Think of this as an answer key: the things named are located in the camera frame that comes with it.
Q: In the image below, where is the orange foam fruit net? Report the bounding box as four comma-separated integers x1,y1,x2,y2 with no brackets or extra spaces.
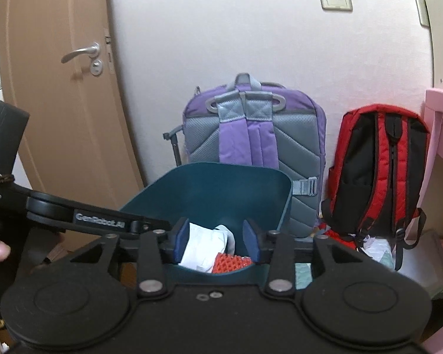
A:
212,253,253,274

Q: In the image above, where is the silver door handle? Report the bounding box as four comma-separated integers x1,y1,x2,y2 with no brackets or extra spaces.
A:
61,42,101,64

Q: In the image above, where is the red black backpack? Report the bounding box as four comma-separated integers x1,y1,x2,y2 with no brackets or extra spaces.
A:
321,104,430,269

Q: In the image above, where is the dark teal trash bin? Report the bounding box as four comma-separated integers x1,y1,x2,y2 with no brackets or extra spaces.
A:
123,162,295,296

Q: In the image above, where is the black trolley handle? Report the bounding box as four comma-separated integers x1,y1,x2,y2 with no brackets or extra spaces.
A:
163,125,182,166

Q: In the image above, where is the brown wooden door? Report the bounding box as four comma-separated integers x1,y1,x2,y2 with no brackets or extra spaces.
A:
0,0,143,209

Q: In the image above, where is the white tissue paper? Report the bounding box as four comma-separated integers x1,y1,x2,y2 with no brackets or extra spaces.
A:
179,223,236,273

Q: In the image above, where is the purple grey backpack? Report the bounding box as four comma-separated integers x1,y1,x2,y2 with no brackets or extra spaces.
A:
181,73,327,239

